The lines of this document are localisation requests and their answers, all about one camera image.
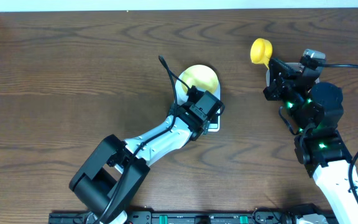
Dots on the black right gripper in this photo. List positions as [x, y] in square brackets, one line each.
[278, 83]

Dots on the yellow measuring scoop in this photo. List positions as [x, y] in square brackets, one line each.
[261, 52]

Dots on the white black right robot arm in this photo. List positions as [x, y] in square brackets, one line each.
[316, 108]

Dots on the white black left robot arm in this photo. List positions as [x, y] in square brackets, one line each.
[113, 173]

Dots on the pale yellow bowl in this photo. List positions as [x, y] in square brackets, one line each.
[202, 77]

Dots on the clear container of soybeans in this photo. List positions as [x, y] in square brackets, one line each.
[295, 73]

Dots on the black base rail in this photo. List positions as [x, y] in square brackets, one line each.
[263, 216]

